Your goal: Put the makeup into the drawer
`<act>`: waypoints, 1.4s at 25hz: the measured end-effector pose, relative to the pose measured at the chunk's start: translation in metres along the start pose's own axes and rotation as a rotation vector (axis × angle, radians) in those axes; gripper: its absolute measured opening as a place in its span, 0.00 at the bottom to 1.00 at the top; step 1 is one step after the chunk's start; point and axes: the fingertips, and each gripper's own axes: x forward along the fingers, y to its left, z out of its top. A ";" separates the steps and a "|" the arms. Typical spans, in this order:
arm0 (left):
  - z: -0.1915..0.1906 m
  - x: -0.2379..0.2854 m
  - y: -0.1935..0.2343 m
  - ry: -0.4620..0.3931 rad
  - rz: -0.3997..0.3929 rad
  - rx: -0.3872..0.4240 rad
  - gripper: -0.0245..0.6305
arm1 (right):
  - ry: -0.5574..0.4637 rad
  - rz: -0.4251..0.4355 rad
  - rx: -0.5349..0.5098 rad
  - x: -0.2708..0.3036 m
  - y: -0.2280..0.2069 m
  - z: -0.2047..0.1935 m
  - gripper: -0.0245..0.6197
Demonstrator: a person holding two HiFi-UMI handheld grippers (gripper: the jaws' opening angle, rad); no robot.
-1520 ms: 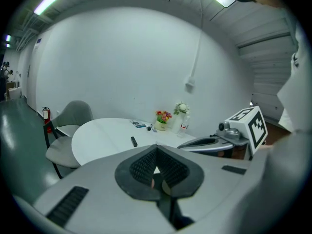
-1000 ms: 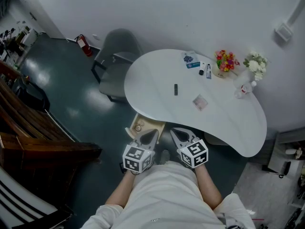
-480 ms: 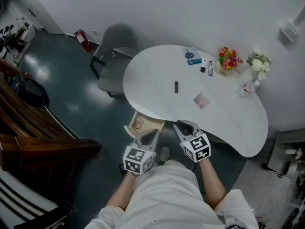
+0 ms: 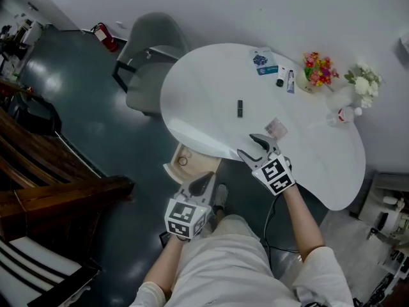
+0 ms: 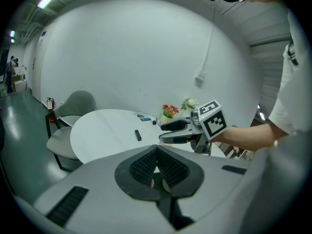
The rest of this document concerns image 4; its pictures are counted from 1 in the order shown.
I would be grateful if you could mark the round compact mirror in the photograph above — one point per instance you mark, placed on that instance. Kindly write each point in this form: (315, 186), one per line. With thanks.
(183, 160)

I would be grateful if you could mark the teal packet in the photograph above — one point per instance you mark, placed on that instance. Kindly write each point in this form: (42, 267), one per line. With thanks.
(267, 70)

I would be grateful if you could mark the white flowers in white vase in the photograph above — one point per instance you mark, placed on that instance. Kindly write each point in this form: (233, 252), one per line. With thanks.
(364, 86)

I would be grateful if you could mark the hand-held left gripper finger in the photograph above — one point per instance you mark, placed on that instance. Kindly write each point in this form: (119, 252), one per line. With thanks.
(211, 190)
(185, 190)

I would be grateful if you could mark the white storage rack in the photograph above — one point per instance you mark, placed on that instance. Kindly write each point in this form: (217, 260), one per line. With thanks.
(28, 32)

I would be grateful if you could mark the white curved table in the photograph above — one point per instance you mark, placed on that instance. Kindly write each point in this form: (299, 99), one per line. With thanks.
(204, 91)

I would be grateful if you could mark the person's beige shorts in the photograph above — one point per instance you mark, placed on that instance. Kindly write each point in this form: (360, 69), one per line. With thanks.
(236, 229)

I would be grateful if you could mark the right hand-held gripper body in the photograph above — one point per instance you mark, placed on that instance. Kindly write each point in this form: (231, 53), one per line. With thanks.
(274, 176)

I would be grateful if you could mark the person's right forearm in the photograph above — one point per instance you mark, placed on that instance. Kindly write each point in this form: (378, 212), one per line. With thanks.
(303, 225)

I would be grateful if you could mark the black seat frame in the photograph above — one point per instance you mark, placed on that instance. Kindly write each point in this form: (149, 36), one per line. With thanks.
(35, 114)

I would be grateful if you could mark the red fire extinguisher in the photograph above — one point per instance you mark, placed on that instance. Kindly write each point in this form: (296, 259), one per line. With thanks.
(105, 37)

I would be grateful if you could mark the person's white shirt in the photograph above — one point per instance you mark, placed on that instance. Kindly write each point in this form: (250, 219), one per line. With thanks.
(230, 277)

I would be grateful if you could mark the clear plastic sachet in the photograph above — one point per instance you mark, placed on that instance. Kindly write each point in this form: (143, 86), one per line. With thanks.
(275, 127)

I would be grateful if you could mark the large wooden drawer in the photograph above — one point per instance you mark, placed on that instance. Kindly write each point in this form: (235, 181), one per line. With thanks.
(198, 165)

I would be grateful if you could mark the black lipstick tube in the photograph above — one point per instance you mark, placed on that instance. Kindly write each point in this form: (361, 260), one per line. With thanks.
(240, 108)

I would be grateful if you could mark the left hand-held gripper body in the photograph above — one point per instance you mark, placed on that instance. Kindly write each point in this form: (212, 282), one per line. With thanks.
(187, 217)

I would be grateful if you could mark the clear bottle with red label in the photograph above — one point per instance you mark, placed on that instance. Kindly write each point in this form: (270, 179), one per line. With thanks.
(343, 115)

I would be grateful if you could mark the pale blue tube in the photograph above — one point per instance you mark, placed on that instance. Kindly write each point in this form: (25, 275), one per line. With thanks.
(290, 81)

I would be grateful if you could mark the colourful flowers in white pot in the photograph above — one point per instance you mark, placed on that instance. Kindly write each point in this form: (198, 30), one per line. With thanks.
(318, 72)

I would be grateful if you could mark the person's left forearm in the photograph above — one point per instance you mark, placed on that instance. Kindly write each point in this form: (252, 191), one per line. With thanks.
(163, 267)

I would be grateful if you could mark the grey upholstered chair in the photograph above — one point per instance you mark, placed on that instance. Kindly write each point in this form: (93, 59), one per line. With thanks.
(153, 43)

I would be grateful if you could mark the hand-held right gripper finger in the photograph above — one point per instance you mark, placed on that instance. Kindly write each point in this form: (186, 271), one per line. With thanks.
(271, 147)
(250, 163)

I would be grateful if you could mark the striped white cushioned seat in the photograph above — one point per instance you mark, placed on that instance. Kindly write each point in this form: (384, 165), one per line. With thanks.
(38, 267)

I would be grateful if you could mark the black box device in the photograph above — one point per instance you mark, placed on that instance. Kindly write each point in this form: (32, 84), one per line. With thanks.
(165, 239)

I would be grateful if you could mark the person's right shoe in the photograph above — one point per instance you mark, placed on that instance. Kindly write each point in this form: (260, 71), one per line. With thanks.
(221, 198)

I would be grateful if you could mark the grey shelf cabinet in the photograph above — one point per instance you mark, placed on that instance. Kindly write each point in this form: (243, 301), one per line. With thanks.
(386, 203)

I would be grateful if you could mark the black tripod clutter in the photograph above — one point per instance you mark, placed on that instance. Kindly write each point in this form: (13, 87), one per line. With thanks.
(390, 273)

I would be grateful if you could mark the white tube with black cap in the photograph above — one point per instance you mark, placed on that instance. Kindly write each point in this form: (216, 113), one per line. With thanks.
(281, 75)

